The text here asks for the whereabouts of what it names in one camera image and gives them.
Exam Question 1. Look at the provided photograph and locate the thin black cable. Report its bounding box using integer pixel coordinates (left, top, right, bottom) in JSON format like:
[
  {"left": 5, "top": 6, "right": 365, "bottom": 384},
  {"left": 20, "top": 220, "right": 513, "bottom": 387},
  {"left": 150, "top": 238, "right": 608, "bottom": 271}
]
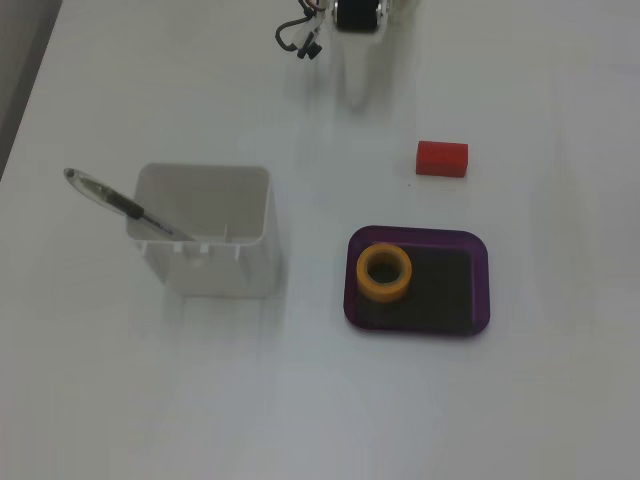
[{"left": 274, "top": 13, "right": 322, "bottom": 60}]

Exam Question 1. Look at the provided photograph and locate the yellow tape roll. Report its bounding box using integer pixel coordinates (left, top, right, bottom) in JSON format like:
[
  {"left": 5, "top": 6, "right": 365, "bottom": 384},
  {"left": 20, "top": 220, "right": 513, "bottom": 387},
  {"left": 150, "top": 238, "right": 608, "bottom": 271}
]
[{"left": 355, "top": 243, "right": 414, "bottom": 304}]

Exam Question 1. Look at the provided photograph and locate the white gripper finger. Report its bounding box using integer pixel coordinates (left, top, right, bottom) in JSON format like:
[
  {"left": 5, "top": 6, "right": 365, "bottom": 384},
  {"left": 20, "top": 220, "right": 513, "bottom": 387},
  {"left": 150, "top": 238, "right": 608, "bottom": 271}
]
[
  {"left": 332, "top": 29, "right": 359, "bottom": 109},
  {"left": 355, "top": 32, "right": 382, "bottom": 109}
]

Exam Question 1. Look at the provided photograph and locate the red rectangular block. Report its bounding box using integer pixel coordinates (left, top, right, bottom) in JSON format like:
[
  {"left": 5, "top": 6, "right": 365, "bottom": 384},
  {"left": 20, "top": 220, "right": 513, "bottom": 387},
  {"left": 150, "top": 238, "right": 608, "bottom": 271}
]
[{"left": 415, "top": 140, "right": 470, "bottom": 177}]

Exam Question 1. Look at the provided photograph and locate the clear black ballpoint pen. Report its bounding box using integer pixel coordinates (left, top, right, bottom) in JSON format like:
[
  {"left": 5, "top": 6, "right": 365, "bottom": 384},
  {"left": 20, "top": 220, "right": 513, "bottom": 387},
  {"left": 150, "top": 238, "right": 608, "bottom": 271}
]
[{"left": 63, "top": 167, "right": 196, "bottom": 242}]

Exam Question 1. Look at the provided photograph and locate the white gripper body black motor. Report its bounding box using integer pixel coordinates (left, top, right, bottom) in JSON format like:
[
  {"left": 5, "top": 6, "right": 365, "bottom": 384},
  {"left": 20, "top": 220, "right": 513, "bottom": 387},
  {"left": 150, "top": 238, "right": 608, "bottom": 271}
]
[{"left": 330, "top": 0, "right": 392, "bottom": 44}]

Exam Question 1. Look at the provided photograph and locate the purple metal tray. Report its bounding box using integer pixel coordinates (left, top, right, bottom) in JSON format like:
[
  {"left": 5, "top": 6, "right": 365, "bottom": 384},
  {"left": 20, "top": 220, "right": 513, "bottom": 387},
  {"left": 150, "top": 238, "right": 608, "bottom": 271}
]
[{"left": 343, "top": 225, "right": 492, "bottom": 343}]

